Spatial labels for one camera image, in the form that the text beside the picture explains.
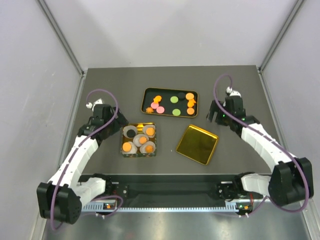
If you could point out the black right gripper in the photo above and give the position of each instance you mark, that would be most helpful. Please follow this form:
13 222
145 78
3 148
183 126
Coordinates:
216 107

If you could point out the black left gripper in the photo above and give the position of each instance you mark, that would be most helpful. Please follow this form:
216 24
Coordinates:
119 122

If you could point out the black sandwich cookie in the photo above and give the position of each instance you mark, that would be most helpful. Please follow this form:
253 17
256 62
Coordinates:
131 133

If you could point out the orange round cookie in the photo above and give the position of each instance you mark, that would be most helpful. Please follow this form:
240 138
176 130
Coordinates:
190 111
150 131
126 147
189 96

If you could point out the orange flower cookie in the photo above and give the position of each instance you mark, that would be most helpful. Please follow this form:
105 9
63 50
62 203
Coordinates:
142 140

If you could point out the orange spiky cookie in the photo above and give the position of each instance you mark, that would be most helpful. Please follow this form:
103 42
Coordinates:
149 149

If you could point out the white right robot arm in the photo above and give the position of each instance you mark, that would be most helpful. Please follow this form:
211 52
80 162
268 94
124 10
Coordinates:
291 178

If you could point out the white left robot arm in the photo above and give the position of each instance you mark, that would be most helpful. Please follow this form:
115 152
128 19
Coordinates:
62 197

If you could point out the white paper cup top left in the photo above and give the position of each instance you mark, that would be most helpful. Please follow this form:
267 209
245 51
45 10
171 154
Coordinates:
129 127

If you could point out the gold square cookie tin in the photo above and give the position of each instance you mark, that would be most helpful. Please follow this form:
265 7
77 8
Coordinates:
139 127

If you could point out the white paper cup centre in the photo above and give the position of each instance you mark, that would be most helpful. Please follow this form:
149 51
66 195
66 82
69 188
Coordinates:
136 139

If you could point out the orange bird cookie right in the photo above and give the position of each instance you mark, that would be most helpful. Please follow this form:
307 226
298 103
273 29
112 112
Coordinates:
191 103

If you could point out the orange bird cookie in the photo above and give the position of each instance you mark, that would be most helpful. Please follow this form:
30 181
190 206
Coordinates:
157 99
191 103

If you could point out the orange star cookie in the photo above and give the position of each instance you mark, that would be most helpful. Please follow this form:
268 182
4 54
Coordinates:
149 110

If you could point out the white paper cup bottom left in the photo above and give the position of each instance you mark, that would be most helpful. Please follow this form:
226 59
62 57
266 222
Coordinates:
133 151

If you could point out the gold square tin lid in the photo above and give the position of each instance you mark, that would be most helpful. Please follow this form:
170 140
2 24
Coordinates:
197 144

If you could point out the black rectangular tray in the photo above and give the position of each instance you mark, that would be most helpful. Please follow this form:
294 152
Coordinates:
166 93

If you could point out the pink round cookie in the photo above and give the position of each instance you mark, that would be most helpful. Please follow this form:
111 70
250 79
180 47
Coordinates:
154 105
160 109

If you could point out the white paper cup bottom right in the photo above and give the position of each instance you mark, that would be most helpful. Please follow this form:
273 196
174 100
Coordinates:
142 148

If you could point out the black round cookie on tray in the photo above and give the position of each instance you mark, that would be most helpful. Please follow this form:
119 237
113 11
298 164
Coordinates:
181 96

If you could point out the green round cookie lower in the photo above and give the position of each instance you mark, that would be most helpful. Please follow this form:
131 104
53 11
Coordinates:
176 112

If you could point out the green round cookie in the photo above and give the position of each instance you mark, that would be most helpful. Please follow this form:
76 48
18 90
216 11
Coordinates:
174 99
176 112

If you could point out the orange bird cookie left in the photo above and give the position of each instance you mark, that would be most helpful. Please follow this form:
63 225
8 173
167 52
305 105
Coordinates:
157 99

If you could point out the green round cookie upper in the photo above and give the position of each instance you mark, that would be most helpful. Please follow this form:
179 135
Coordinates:
174 99

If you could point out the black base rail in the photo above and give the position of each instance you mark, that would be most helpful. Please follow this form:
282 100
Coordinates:
175 190

